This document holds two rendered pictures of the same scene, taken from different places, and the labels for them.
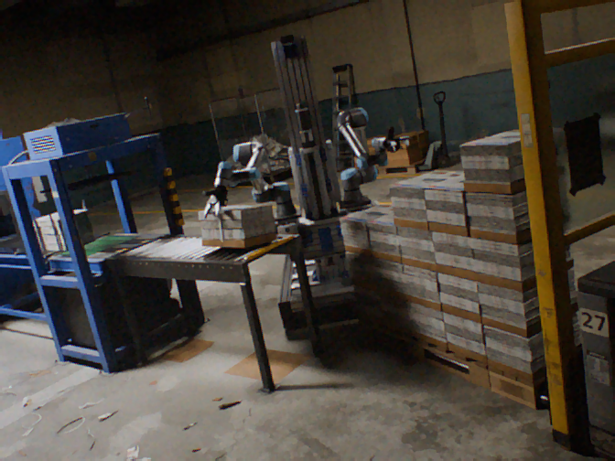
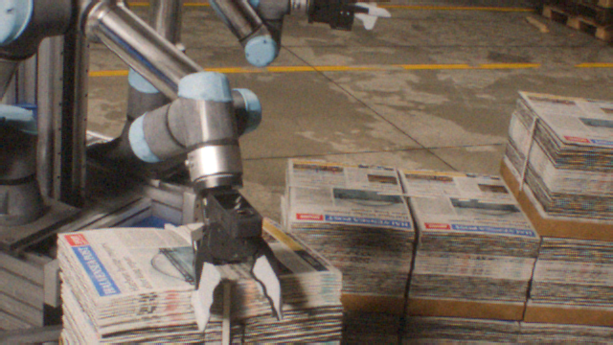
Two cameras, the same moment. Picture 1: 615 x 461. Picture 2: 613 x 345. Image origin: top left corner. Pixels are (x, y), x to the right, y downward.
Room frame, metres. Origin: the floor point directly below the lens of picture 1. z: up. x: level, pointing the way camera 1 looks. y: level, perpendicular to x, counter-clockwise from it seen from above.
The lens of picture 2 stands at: (3.19, 1.55, 1.74)
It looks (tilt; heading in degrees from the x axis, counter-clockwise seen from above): 22 degrees down; 292
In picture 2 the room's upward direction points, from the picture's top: 7 degrees clockwise
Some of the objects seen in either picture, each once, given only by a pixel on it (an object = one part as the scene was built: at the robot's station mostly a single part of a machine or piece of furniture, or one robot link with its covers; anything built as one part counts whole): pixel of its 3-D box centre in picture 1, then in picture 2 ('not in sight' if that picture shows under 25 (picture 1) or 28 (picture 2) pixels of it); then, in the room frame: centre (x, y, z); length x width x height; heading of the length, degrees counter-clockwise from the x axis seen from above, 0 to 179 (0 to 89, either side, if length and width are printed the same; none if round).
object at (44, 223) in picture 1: (64, 230); not in sight; (5.07, 1.92, 0.93); 0.38 x 0.30 x 0.26; 50
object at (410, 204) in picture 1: (433, 199); (581, 166); (3.41, -0.75, 0.95); 0.38 x 0.29 x 0.23; 119
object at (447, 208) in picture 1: (471, 203); not in sight; (3.15, -0.89, 0.95); 0.38 x 0.29 x 0.23; 117
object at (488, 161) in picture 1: (523, 266); not in sight; (2.88, -1.03, 0.65); 0.39 x 0.30 x 1.29; 118
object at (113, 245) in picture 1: (110, 251); not in sight; (4.71, 1.48, 0.75); 0.70 x 0.65 x 0.10; 50
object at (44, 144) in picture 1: (79, 136); not in sight; (4.70, 1.48, 1.65); 0.60 x 0.45 x 0.20; 140
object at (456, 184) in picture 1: (469, 180); not in sight; (3.15, -0.89, 1.06); 0.37 x 0.28 x 0.01; 117
